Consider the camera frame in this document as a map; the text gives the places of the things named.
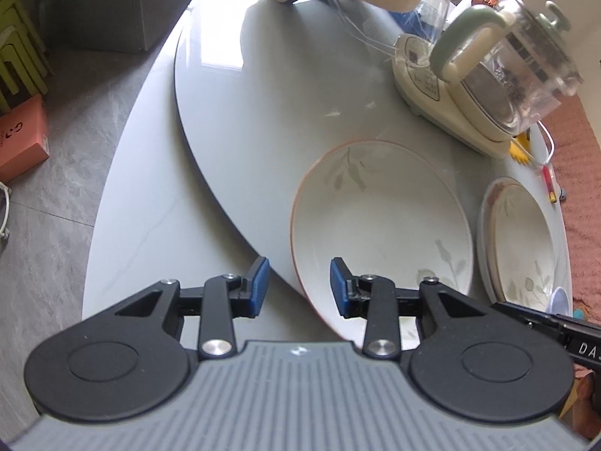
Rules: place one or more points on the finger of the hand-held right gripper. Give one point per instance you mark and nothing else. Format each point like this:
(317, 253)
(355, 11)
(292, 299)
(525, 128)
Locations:
(526, 315)

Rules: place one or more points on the clear plastic bag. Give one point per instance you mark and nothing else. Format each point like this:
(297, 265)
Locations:
(436, 4)

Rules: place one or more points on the white plate brown rim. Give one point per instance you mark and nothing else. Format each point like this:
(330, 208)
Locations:
(521, 244)

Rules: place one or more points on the glass turntable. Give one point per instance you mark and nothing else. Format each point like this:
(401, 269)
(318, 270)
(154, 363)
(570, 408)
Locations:
(281, 103)

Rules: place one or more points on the green plastic stools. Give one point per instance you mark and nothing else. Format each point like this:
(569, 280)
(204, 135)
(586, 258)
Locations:
(19, 56)

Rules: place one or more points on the red pen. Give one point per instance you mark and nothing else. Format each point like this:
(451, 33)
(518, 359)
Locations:
(549, 185)

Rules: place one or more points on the pink blanket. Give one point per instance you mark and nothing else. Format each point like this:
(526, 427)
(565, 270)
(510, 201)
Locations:
(582, 197)

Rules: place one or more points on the orange cardboard box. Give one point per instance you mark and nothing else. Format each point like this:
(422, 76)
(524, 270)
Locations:
(21, 141)

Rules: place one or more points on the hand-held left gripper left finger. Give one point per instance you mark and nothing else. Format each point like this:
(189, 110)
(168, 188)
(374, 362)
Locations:
(259, 286)

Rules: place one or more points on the cream kettle base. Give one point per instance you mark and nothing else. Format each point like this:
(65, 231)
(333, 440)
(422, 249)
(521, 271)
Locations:
(446, 112)

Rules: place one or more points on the white plate silver rim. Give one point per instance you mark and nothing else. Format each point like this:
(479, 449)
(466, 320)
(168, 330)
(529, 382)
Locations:
(481, 239)

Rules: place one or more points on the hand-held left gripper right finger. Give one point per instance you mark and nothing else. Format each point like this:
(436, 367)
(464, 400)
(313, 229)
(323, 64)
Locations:
(339, 291)

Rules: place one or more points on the grey cabinet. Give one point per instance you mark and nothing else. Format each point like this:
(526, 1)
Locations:
(117, 4)

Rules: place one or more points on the large white floral bowl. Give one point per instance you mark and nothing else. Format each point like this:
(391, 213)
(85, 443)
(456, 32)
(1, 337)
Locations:
(385, 216)

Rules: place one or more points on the yellow plastic item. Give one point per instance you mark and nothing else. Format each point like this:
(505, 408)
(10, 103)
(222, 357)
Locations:
(520, 150)

